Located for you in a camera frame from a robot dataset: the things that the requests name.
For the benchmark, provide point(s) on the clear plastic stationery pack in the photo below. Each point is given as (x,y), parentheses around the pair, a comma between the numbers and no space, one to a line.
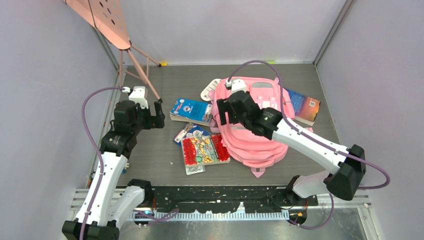
(194,170)

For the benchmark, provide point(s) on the red comic paperback book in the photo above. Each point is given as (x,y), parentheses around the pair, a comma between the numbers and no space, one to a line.
(204,150)

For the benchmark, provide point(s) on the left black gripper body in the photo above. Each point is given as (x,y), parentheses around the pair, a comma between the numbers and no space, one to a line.
(143,122)

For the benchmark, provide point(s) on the pink tripod stand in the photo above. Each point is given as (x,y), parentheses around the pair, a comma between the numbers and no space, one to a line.
(107,17)

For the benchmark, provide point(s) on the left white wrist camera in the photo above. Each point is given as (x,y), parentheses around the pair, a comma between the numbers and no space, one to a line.
(138,96)

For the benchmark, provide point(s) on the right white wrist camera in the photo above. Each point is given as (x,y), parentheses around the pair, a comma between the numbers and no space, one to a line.
(236,85)

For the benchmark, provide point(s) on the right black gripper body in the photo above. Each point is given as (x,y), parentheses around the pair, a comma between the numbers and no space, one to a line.
(245,122)

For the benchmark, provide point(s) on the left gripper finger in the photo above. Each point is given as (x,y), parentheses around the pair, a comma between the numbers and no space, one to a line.
(158,121)
(158,108)

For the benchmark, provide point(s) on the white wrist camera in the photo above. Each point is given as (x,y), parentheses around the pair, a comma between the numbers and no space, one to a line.
(138,96)
(236,85)

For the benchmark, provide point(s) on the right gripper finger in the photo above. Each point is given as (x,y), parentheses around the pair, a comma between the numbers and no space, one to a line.
(222,103)
(222,111)

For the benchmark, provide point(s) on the light blue paperback book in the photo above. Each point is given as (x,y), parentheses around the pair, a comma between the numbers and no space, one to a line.
(192,111)

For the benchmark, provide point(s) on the blue orange paperback book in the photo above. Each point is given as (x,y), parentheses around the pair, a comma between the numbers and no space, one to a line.
(305,107)

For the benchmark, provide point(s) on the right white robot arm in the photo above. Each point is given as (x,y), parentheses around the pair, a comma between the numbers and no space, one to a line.
(344,166)

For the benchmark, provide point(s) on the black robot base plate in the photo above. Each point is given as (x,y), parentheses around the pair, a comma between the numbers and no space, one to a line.
(224,199)

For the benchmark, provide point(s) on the pink student backpack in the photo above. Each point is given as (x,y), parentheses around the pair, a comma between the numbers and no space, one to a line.
(255,152)

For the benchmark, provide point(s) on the dark blue activity booklet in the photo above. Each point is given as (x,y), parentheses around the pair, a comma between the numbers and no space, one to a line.
(188,131)

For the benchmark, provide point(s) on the white oval tag card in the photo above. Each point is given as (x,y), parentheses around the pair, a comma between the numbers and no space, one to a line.
(208,92)

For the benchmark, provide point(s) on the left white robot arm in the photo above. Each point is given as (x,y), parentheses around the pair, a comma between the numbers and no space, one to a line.
(99,218)

